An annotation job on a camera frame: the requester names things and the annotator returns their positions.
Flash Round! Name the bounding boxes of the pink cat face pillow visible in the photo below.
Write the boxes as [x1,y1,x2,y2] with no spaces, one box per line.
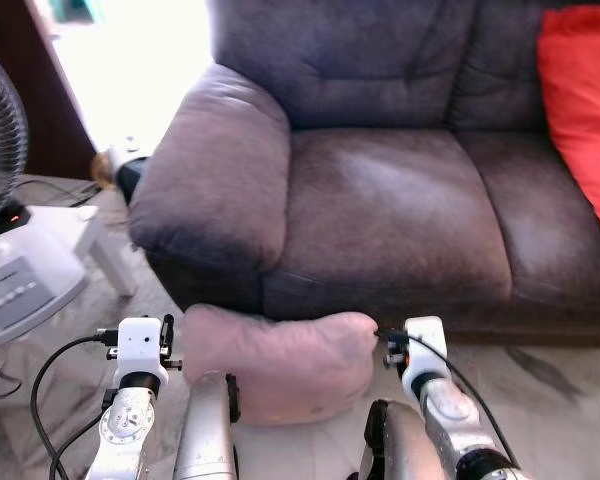
[180,305,381,427]

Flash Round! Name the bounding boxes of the dark purple-grey fabric sofa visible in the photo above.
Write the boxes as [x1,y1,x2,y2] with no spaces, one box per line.
[128,0,600,347]

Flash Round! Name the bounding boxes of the black and white floor object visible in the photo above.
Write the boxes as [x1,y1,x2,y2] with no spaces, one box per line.
[115,145,153,206]

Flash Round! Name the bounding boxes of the silver right robot leg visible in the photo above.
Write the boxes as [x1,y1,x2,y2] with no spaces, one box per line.
[358,398,451,480]

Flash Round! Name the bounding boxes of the silver robot leg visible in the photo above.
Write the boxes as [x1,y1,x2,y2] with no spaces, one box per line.
[173,372,243,480]
[358,398,451,480]

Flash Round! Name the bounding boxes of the silver left robot leg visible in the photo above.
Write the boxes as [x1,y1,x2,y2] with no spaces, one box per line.
[173,372,243,480]

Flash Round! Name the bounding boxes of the small white table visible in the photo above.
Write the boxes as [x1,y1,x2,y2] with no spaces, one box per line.
[35,205,139,298]

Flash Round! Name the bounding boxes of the white standing fan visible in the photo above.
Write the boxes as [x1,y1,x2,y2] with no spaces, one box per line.
[0,40,89,353]

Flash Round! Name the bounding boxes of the round wooden object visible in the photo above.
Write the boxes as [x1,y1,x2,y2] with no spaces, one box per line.
[90,150,121,191]

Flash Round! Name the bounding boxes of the black box with red light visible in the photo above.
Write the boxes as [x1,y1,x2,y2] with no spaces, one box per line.
[0,200,31,236]

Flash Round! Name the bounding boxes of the dark brown wooden door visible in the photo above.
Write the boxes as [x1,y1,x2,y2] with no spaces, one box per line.
[0,0,99,181]

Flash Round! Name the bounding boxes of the red cushion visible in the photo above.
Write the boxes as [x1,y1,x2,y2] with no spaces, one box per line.
[536,5,600,237]

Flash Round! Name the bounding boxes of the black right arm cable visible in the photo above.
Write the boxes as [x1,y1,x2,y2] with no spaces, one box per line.
[375,326,521,471]

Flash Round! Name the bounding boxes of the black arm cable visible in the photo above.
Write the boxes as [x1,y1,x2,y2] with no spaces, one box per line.
[375,326,521,471]
[30,328,121,480]

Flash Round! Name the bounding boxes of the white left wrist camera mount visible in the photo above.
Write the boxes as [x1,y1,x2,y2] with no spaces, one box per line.
[115,317,166,376]

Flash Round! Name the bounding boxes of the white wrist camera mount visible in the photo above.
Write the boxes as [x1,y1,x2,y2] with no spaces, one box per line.
[115,317,166,376]
[402,317,449,401]

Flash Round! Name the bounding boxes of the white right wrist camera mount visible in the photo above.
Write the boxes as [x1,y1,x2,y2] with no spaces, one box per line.
[402,317,449,401]

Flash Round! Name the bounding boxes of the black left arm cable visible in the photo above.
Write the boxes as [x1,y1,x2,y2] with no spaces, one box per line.
[30,328,121,480]

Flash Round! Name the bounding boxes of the black floor cable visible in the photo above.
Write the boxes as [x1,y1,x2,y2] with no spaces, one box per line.
[20,178,106,209]

